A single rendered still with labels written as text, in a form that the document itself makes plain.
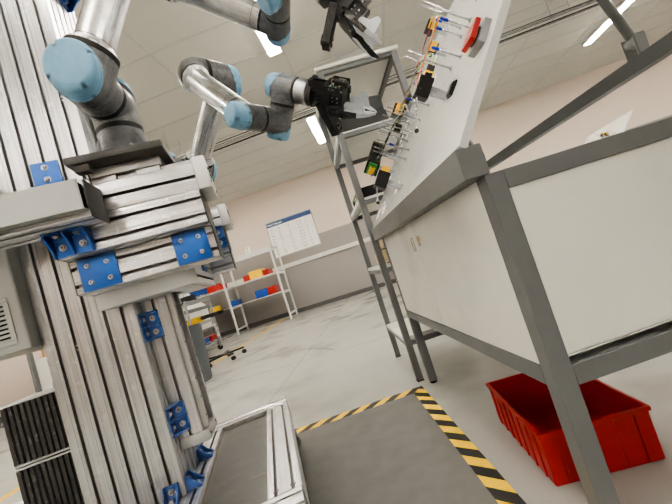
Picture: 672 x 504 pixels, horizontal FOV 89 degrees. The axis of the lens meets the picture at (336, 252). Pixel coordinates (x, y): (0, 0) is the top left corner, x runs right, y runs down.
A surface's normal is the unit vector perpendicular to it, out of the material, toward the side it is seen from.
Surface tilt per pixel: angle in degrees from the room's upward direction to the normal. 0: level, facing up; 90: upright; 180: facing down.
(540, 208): 90
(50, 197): 90
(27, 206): 90
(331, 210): 90
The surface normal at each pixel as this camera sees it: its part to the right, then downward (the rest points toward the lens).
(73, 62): 0.11, 0.03
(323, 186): -0.13, -0.01
